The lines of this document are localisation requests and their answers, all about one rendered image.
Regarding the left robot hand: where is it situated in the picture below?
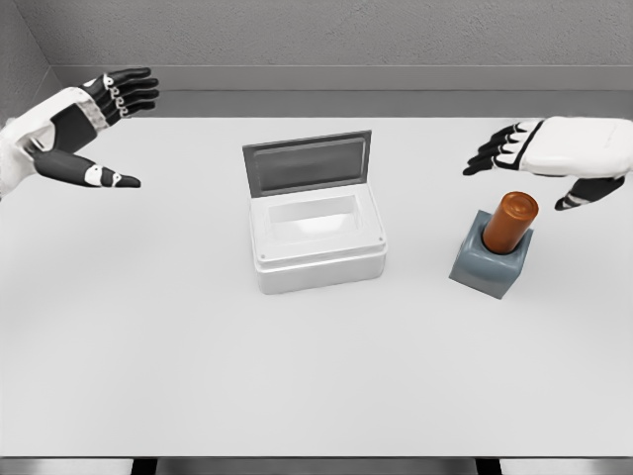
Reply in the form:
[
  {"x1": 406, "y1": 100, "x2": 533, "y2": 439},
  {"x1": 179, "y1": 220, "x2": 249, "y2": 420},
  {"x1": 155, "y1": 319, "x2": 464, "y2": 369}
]
[{"x1": 0, "y1": 66, "x2": 160, "y2": 200}]

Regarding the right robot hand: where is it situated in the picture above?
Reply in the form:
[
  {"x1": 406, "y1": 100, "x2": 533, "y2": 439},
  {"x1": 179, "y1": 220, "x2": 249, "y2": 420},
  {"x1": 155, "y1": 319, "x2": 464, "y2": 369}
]
[{"x1": 462, "y1": 116, "x2": 633, "y2": 212}]

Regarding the brown cylinder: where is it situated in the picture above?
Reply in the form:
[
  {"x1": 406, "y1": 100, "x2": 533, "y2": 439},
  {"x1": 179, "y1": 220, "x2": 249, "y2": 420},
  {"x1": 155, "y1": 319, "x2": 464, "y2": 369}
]
[{"x1": 482, "y1": 190, "x2": 540, "y2": 254}]

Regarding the grey-blue square holder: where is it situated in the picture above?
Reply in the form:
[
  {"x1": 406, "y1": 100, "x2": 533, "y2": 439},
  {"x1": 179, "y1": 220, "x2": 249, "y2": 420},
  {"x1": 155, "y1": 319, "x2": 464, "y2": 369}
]
[{"x1": 448, "y1": 209, "x2": 535, "y2": 301}]

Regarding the white box with grey lid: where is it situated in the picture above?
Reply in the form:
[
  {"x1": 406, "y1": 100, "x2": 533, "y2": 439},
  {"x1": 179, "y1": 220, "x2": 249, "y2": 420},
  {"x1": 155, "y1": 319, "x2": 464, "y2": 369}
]
[{"x1": 241, "y1": 130, "x2": 388, "y2": 296}]

